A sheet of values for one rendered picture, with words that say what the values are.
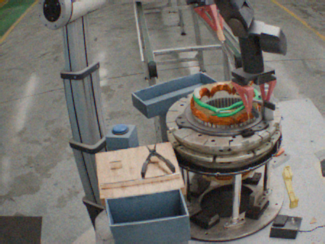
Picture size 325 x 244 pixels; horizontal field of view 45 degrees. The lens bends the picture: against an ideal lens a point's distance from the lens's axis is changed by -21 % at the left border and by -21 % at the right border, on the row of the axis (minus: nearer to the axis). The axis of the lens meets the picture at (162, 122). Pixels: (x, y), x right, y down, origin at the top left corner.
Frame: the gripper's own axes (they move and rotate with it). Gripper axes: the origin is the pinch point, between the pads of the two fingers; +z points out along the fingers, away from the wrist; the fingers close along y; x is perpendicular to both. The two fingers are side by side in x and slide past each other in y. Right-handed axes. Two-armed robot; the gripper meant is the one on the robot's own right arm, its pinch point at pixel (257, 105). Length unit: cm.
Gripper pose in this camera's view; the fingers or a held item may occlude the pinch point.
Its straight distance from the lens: 111.0
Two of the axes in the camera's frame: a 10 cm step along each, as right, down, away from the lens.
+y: 8.8, -3.1, 3.7
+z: 1.3, 9.0, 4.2
